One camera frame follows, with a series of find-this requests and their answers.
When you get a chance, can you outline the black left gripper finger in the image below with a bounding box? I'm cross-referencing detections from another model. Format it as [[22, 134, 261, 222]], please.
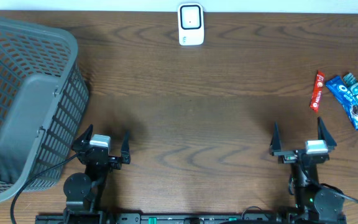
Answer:
[[121, 131, 130, 159], [71, 124, 93, 151]]

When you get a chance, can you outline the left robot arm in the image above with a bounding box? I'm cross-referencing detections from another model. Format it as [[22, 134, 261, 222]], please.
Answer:
[[63, 125, 131, 224]]

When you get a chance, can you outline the grey plastic shopping basket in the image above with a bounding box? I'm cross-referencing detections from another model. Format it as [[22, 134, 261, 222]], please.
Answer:
[[0, 17, 89, 202]]

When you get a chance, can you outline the red Nescafe stick packet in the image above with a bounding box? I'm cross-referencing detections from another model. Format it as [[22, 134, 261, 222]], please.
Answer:
[[310, 70, 325, 113]]

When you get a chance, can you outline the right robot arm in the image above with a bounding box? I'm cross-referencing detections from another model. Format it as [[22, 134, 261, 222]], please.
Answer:
[[269, 117, 346, 223]]

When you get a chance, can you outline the blue Oreo cookie pack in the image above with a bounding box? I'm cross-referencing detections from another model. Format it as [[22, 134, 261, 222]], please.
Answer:
[[325, 76, 358, 131]]

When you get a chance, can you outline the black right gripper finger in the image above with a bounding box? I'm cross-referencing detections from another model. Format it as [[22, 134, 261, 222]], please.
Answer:
[[270, 122, 282, 152], [317, 117, 337, 151]]

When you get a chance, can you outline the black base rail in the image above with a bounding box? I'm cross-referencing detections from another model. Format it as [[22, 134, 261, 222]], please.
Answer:
[[35, 212, 347, 224]]

